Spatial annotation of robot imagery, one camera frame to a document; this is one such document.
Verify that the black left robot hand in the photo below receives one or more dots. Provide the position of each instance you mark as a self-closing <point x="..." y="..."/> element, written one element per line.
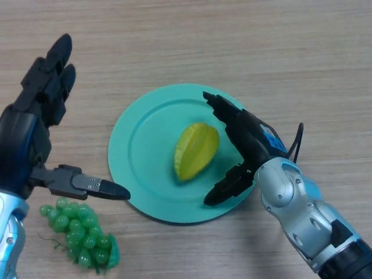
<point x="20" y="145"/>

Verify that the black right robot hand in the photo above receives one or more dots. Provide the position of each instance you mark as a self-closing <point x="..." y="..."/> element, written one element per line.
<point x="250" y="139"/>

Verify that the yellow starfruit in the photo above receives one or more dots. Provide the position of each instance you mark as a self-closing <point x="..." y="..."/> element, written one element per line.
<point x="197" y="151"/>

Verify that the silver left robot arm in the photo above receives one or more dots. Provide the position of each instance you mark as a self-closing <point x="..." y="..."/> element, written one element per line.
<point x="10" y="238"/>

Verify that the green round plate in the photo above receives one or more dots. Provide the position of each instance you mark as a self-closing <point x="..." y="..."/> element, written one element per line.
<point x="145" y="162"/>

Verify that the green grape bunch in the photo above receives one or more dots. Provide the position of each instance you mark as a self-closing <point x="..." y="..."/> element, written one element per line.
<point x="78" y="232"/>

